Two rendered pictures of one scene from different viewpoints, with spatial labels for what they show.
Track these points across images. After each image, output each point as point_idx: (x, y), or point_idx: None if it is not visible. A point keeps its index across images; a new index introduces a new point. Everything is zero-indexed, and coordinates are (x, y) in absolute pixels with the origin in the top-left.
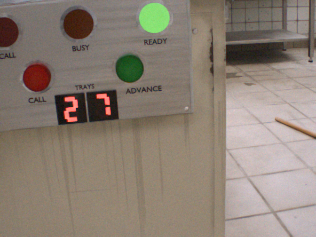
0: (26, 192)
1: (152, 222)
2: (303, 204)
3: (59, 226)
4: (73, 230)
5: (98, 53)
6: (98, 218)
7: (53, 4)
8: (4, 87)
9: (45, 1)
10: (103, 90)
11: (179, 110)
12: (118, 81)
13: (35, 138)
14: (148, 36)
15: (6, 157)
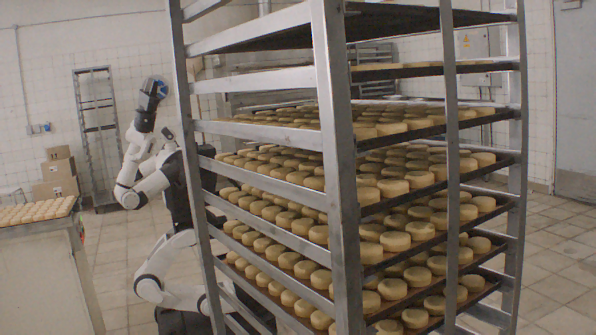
0: (80, 266)
1: (86, 266)
2: None
3: (83, 274)
4: (84, 274)
5: (80, 227)
6: (84, 268)
7: (77, 219)
8: (79, 238)
9: (75, 219)
10: (82, 234)
11: (85, 235)
12: (82, 232)
13: (77, 252)
14: (81, 222)
15: (77, 258)
